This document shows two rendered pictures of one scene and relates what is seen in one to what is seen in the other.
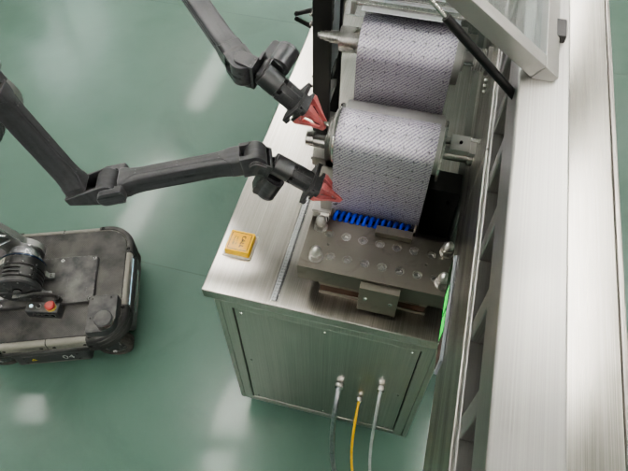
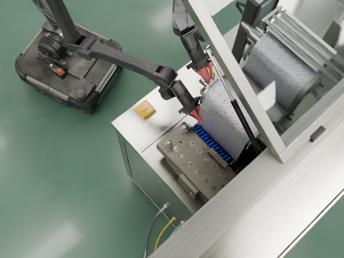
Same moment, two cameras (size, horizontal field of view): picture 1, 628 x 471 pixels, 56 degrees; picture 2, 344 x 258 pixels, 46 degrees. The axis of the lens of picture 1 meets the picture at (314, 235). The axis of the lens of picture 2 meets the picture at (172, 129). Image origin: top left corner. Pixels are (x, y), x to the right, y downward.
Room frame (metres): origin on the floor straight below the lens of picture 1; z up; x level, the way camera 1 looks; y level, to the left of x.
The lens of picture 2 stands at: (0.31, -0.30, 2.66)
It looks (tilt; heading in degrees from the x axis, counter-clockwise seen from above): 68 degrees down; 29
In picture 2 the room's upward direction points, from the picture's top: 5 degrees clockwise
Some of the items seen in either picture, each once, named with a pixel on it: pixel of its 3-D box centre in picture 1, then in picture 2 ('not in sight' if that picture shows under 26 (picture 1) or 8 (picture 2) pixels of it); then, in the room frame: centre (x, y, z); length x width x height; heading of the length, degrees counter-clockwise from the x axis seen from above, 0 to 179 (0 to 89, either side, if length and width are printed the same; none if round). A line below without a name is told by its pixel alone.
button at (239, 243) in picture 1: (240, 243); (145, 109); (0.93, 0.21, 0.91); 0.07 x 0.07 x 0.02; 76
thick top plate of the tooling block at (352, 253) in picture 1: (379, 262); (201, 168); (0.82, -0.17, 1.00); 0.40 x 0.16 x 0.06; 76
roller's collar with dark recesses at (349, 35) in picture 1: (351, 39); not in sight; (1.28, -0.10, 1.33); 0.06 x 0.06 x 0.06; 76
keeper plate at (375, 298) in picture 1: (378, 300); (187, 187); (0.72, -0.16, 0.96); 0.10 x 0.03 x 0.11; 76
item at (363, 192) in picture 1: (377, 197); (218, 134); (0.94, -0.16, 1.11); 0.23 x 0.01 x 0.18; 76
